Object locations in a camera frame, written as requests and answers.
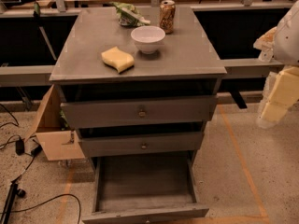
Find cardboard box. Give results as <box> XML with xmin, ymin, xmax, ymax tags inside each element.
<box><xmin>24</xmin><ymin>86</ymin><xmax>85</xmax><ymax>161</ymax></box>

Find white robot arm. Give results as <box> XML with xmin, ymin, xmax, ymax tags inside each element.
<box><xmin>253</xmin><ymin>1</ymin><xmax>299</xmax><ymax>129</ymax></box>

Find yellow sponge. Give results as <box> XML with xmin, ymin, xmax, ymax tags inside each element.
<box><xmin>101</xmin><ymin>47</ymin><xmax>135</xmax><ymax>74</ymax></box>

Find black tripod leg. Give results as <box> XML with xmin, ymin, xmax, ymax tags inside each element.
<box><xmin>0</xmin><ymin>182</ymin><xmax>18</xmax><ymax>224</ymax></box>

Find white bowl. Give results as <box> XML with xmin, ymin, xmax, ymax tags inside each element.
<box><xmin>131</xmin><ymin>26</ymin><xmax>165</xmax><ymax>54</ymax></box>

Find top grey drawer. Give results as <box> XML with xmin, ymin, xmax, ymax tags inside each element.
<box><xmin>61</xmin><ymin>96</ymin><xmax>217</xmax><ymax>129</ymax></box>

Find black power adapter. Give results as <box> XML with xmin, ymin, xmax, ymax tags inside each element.
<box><xmin>15</xmin><ymin>139</ymin><xmax>24</xmax><ymax>156</ymax></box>

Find grey drawer cabinet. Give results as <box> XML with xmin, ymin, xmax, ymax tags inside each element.
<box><xmin>49</xmin><ymin>6</ymin><xmax>228</xmax><ymax>173</ymax></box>

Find black floor cable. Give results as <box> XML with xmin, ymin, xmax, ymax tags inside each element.
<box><xmin>0</xmin><ymin>193</ymin><xmax>82</xmax><ymax>224</ymax></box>

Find green chip bag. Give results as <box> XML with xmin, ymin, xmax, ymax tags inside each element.
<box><xmin>111</xmin><ymin>2</ymin><xmax>150</xmax><ymax>27</ymax></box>

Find grey drawer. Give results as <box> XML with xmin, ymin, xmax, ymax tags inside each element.
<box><xmin>61</xmin><ymin>96</ymin><xmax>217</xmax><ymax>129</ymax></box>
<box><xmin>82</xmin><ymin>151</ymin><xmax>208</xmax><ymax>224</ymax></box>
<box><xmin>79</xmin><ymin>132</ymin><xmax>204</xmax><ymax>157</ymax></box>

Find grey metal rail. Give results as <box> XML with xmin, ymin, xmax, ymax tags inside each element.
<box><xmin>0</xmin><ymin>65</ymin><xmax>53</xmax><ymax>87</ymax></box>

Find gold drink can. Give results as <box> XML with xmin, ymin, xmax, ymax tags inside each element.
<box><xmin>159</xmin><ymin>0</ymin><xmax>176</xmax><ymax>34</ymax></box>

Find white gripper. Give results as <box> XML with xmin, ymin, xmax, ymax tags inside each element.
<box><xmin>256</xmin><ymin>66</ymin><xmax>299</xmax><ymax>129</ymax></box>

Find bottom grey drawer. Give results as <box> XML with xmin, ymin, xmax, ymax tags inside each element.
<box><xmin>82</xmin><ymin>151</ymin><xmax>208</xmax><ymax>224</ymax></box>

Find middle grey drawer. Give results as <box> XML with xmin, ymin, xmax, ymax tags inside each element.
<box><xmin>79</xmin><ymin>132</ymin><xmax>204</xmax><ymax>157</ymax></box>

